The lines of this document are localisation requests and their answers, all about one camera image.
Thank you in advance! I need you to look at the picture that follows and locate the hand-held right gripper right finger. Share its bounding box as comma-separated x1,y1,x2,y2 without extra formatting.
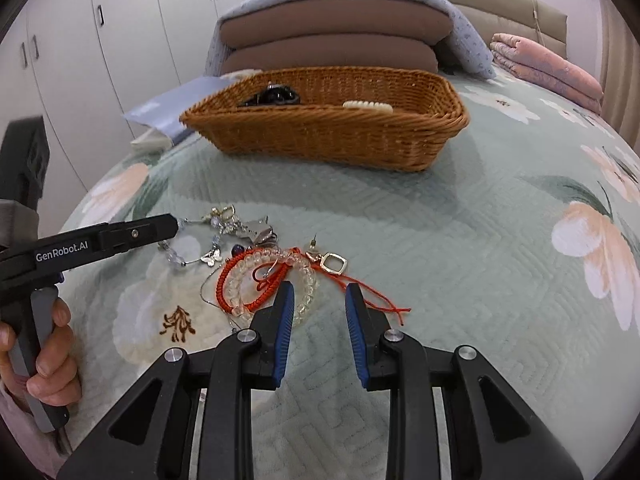
345,282,583,480

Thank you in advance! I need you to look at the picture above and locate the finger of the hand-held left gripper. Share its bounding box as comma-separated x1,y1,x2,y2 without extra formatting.
96,213,179,257

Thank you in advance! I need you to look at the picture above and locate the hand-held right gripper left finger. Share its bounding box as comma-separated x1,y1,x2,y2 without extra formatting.
57,281,296,480

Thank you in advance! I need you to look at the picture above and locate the crystal bead charm bracelet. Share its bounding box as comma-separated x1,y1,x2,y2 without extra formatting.
157,204,237,274

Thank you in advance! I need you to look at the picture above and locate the clear bead bracelet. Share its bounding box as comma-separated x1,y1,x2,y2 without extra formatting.
227,249,322,327

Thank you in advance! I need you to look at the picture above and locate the square frame earring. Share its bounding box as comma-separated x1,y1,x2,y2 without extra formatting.
305,233,349,277

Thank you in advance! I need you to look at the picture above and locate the red braided bracelet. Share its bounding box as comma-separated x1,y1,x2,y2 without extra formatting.
216,246,412,324

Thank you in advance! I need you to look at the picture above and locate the thin silver chain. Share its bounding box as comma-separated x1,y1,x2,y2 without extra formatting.
199,260,237,332

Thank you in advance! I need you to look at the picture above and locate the silver leaf pendant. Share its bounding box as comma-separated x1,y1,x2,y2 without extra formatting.
235,216,279,249

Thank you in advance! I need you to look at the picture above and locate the brown wicker basket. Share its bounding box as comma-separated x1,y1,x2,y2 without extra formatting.
179,66,471,173

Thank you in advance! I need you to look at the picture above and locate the person's left forearm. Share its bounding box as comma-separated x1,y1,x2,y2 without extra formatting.
0,385,68,463

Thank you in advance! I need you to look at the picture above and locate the person's left hand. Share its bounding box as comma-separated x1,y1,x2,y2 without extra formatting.
0,299,84,407

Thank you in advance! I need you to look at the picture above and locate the white book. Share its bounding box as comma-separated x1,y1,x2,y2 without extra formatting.
131,132,174,150

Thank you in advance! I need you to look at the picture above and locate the light blue folder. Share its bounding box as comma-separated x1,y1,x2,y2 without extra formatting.
123,71,264,147

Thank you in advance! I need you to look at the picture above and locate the black hair clip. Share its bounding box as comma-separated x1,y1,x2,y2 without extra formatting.
237,83,302,109

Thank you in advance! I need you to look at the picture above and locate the white wardrobe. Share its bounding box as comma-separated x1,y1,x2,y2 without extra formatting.
0,0,306,221

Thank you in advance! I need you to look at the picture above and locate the brown cushion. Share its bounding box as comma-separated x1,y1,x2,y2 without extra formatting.
220,35,440,77
220,0,454,52

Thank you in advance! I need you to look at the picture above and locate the pink folded blanket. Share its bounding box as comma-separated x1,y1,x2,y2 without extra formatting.
489,32,605,115

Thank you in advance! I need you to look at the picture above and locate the beige curtain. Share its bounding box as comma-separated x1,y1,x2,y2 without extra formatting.
597,0,640,136

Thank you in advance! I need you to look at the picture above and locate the white bead bracelet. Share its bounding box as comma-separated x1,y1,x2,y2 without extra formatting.
342,99,394,114

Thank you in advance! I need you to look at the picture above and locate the white cable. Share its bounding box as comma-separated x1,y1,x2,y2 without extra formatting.
531,0,545,47

